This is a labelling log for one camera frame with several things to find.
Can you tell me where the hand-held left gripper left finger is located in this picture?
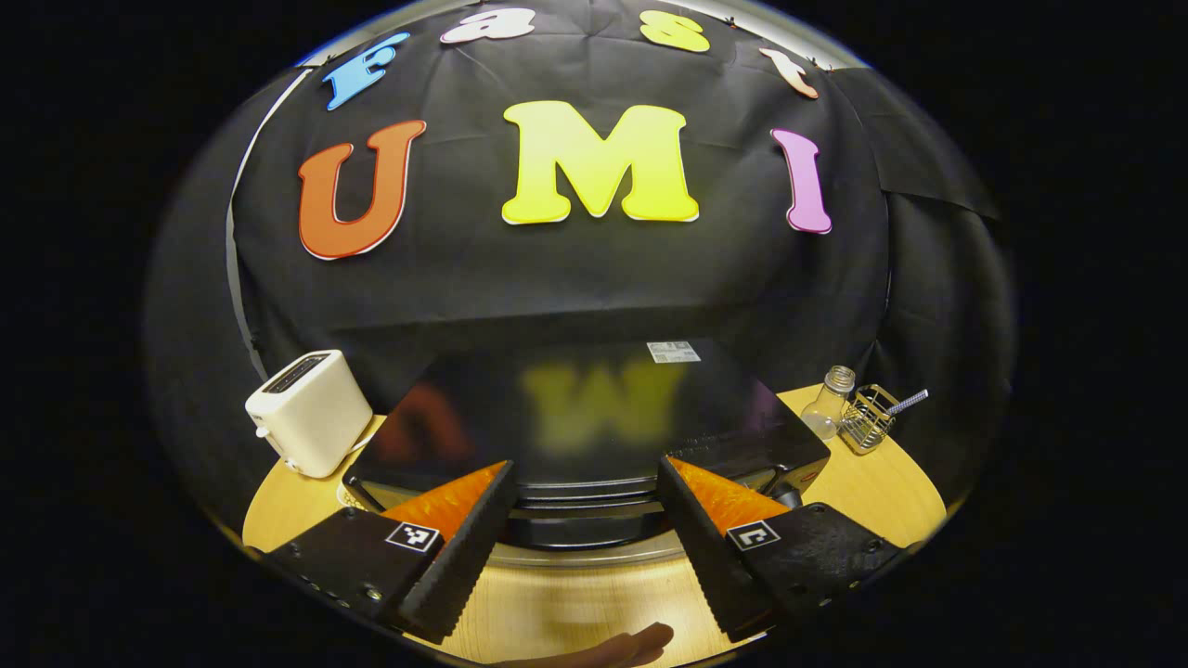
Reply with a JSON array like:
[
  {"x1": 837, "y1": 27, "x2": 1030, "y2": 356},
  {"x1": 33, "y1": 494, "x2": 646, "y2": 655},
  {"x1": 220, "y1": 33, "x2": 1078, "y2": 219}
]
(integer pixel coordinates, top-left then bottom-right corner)
[{"x1": 263, "y1": 458, "x2": 521, "y2": 645}]

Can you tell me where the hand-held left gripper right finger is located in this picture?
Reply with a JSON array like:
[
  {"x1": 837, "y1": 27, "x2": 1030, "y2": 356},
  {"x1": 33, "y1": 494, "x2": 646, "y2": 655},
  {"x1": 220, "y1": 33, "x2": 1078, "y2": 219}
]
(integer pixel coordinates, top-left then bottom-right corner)
[{"x1": 655, "y1": 454, "x2": 917, "y2": 645}]

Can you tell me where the black electric oven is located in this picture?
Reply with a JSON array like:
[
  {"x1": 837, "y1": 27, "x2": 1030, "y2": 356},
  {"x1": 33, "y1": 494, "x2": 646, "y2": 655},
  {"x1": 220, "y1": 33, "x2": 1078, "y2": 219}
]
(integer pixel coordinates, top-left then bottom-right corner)
[{"x1": 342, "y1": 339, "x2": 832, "y2": 569}]

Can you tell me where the clear bottle with yellow label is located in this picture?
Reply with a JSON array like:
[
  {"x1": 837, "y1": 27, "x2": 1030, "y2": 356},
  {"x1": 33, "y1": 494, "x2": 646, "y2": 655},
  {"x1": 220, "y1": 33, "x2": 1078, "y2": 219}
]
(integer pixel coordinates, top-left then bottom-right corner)
[{"x1": 801, "y1": 366, "x2": 857, "y2": 441}]

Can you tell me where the white toaster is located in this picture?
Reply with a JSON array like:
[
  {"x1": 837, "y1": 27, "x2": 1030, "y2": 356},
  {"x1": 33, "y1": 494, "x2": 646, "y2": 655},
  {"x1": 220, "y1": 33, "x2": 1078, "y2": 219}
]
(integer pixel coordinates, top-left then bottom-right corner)
[{"x1": 245, "y1": 350, "x2": 374, "y2": 480}]

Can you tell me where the black backdrop cloth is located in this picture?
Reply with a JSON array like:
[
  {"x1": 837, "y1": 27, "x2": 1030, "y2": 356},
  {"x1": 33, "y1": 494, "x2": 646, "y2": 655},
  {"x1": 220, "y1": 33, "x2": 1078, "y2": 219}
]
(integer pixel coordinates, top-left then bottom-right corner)
[{"x1": 144, "y1": 0, "x2": 1017, "y2": 530}]

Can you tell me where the metal wire rack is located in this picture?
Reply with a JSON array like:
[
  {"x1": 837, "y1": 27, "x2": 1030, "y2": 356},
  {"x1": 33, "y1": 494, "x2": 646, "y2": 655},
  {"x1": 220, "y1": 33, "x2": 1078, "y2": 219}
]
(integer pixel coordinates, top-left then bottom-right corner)
[{"x1": 840, "y1": 384, "x2": 899, "y2": 456}]

